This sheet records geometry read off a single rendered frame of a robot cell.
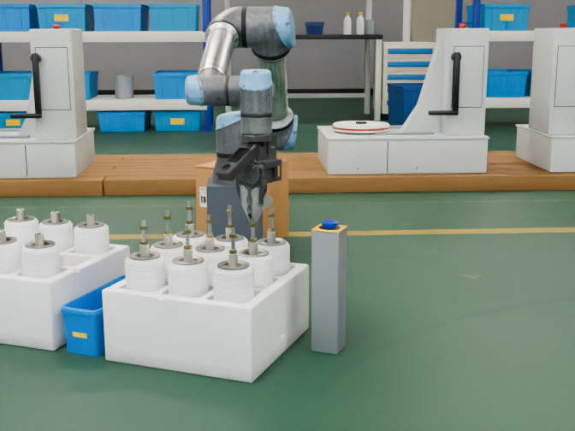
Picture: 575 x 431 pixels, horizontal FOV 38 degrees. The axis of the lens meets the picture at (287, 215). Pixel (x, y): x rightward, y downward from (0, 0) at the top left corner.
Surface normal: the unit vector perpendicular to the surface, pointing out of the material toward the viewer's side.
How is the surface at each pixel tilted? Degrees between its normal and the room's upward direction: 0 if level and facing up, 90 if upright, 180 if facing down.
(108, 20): 93
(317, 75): 90
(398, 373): 0
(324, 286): 90
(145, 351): 90
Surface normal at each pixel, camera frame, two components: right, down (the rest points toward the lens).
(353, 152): 0.06, 0.22
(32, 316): -0.33, 0.20
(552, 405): 0.00, -0.98
